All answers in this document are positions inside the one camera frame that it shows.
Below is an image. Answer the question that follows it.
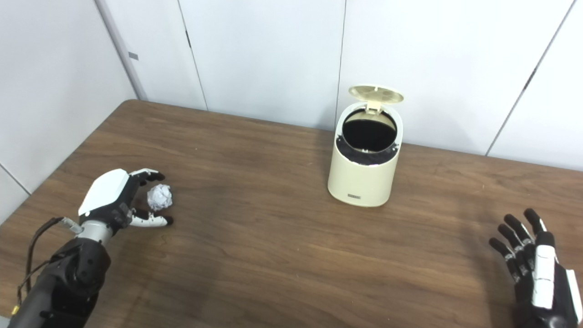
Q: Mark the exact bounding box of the white paper ball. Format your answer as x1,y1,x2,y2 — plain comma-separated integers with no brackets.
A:
147,184,174,211

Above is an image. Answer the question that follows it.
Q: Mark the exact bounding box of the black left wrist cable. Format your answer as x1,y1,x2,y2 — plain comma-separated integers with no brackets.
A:
17,217,85,306

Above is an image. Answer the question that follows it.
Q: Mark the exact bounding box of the cream round bin lid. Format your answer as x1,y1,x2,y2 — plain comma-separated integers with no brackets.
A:
348,85,404,113

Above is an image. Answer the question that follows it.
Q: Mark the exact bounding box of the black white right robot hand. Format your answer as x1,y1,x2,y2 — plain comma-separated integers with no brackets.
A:
489,208,583,328

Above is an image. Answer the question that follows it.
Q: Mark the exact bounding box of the grey wall corner strip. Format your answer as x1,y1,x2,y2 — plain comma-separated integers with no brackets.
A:
94,0,148,102

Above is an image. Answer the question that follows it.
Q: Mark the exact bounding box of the cream-colored desktop bin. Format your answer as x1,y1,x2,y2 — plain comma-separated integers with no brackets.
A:
327,102,404,207

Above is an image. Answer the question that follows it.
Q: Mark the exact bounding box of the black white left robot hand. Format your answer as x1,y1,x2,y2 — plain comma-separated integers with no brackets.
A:
78,168,174,231

